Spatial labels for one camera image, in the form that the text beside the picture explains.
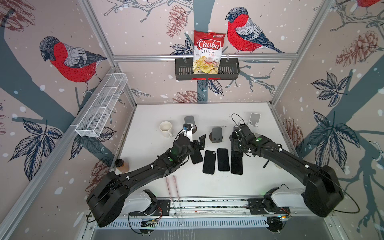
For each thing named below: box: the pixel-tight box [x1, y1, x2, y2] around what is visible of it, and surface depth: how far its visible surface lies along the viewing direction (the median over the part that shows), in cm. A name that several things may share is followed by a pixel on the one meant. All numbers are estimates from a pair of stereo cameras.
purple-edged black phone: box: [190, 149, 204, 164], surface depth 93 cm
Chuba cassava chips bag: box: [193, 30, 226, 74], surface depth 86 cm
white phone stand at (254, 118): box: [249, 112, 261, 126], surface depth 102 cm
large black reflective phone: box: [202, 150, 217, 175], surface depth 92 cm
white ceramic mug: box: [159, 121, 173, 138], surface depth 97 cm
